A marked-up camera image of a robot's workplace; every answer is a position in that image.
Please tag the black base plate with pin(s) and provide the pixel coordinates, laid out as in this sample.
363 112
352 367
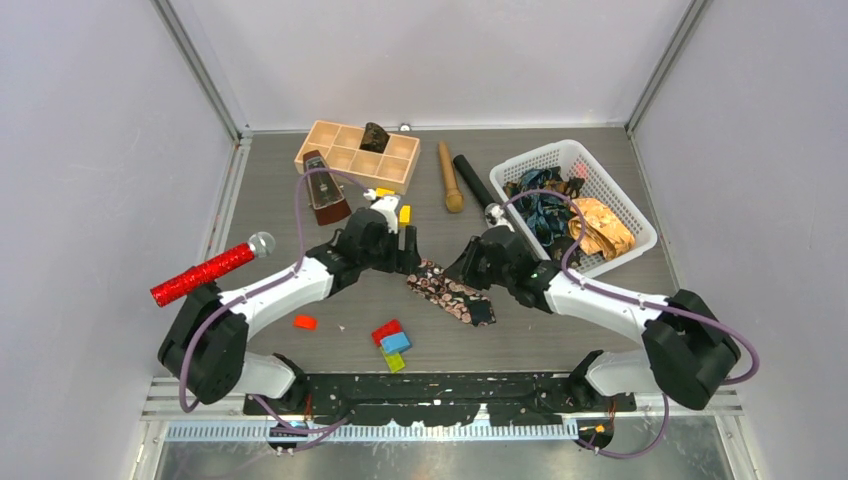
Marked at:
443 399

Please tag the blue patterned tie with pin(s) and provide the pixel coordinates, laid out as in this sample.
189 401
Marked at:
545 215

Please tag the red glitter microphone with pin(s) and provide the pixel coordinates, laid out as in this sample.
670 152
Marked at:
258 245

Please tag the brown wooden metronome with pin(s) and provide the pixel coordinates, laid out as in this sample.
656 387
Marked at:
326 197

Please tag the black pink floral tie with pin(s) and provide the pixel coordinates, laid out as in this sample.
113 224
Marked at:
465 304

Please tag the yellow block upright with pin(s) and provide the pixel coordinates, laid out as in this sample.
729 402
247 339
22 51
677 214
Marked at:
404 216

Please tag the orange red small brick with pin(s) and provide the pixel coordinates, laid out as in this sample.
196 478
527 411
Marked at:
305 322

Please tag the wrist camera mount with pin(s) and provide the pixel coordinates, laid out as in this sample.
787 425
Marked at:
387 206
496 217

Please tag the blue toy brick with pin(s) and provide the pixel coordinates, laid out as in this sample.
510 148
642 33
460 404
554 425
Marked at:
395 343

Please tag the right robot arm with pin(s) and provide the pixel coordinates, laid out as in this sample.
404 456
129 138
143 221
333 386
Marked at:
683 351

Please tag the dark rolled tie in tray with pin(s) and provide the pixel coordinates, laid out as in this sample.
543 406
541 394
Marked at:
375 138

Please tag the orange gold tie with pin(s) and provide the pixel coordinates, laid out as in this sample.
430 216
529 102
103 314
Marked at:
603 232

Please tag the wooden compartment tray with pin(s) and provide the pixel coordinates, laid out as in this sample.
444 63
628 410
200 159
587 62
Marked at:
339 146

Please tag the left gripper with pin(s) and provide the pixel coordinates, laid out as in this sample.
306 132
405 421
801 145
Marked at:
403 261

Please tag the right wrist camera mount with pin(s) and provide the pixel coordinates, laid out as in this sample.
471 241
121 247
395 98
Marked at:
496 217

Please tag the red toy brick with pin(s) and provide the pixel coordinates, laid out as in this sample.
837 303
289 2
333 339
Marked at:
390 328

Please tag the yellow green translucent brick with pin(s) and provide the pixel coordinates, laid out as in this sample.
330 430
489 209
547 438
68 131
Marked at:
394 361

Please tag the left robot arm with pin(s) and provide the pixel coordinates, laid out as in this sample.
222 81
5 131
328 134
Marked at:
206 345

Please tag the black microphone silver head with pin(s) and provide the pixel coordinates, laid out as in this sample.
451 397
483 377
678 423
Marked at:
473 181

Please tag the white plastic basket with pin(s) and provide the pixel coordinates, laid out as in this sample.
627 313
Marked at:
572 159

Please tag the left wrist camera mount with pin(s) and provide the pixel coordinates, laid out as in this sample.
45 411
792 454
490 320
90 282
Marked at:
387 206

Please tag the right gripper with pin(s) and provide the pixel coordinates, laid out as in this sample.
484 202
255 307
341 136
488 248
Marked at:
463 269

